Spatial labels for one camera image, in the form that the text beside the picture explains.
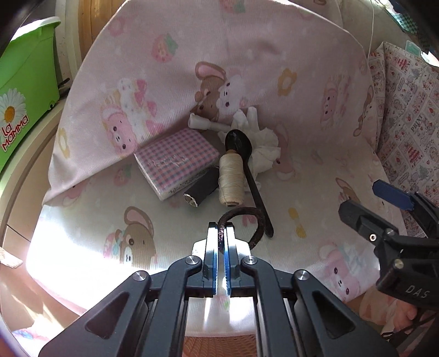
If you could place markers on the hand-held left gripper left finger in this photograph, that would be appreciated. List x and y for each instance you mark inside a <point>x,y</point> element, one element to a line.
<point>213,264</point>

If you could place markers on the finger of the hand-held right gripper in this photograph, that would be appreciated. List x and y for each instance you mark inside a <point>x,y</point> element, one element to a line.
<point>392,194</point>
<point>363,219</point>

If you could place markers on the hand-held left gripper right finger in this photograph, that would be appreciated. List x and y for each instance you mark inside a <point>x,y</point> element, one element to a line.
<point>228,264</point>

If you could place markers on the black thread spool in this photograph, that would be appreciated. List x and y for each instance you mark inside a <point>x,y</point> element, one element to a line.
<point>202,187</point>

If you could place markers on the cream thread spool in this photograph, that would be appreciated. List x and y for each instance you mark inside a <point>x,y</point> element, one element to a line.
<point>231,178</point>

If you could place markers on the pink checked tissue pack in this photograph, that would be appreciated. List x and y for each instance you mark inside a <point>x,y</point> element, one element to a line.
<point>175,158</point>

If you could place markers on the white tissue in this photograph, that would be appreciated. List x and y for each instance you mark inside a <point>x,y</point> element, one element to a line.
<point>264,147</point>

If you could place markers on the black spoon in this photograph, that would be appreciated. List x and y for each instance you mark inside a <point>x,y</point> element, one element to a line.
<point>236,140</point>

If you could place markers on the patterned printed cushion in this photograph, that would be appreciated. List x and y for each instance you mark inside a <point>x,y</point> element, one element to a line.
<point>404,120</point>

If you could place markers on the person's fluffy pink pajamas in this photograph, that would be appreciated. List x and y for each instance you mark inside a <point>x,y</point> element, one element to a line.
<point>384,309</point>

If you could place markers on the teal checked fabric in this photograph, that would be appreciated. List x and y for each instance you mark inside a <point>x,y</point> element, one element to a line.
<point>416,31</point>

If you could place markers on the pink cartoon printed cloth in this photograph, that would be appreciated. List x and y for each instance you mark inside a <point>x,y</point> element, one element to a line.
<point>240,51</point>

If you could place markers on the wooden panel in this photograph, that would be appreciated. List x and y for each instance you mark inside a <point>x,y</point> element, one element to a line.
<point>90,31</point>

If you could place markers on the green plastic box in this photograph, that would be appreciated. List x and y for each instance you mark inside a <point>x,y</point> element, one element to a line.
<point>27,75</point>

